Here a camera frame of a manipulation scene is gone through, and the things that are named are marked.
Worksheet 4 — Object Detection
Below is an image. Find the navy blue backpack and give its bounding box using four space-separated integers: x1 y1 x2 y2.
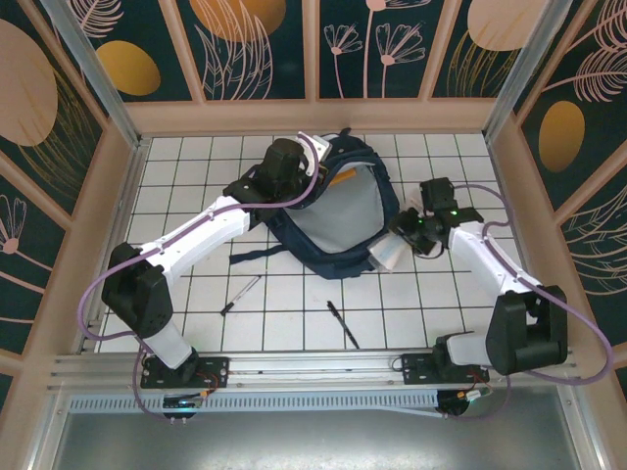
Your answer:
229 127 401 281

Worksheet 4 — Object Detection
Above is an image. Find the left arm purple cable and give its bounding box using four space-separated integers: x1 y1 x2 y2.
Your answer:
77 135 320 423

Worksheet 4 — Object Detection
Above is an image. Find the silver pen with black cap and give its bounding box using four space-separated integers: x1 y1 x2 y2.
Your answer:
219 275 263 315

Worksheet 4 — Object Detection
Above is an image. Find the clear plastic pencil case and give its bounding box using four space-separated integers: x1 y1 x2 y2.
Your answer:
366 232 408 273

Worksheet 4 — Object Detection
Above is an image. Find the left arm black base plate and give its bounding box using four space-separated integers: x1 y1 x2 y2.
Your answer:
140 355 231 391

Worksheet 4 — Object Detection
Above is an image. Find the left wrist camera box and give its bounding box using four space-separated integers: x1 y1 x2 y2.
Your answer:
297 130 335 178

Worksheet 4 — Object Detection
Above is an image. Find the aluminium mounting rail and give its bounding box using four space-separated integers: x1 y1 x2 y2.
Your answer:
48 346 582 393

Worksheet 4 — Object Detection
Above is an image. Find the black round cable hub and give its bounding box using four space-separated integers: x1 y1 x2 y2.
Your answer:
437 389 493 421
163 394 205 423

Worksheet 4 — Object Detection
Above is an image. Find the aluminium corner post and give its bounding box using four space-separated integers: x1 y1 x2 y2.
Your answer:
38 0 143 146
482 0 578 142

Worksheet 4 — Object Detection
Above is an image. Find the slotted grey cable duct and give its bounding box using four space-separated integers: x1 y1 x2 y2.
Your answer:
68 389 442 418

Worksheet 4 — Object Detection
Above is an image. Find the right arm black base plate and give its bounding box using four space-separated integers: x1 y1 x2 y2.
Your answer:
400 352 491 388

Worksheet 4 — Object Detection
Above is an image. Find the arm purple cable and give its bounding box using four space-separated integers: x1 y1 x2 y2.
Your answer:
443 183 614 422
77 135 320 423

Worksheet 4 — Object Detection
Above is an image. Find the grey metal sheet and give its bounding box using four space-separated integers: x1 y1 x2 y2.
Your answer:
53 413 584 470

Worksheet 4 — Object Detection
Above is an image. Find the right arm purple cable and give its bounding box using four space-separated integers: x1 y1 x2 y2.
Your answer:
443 183 614 422

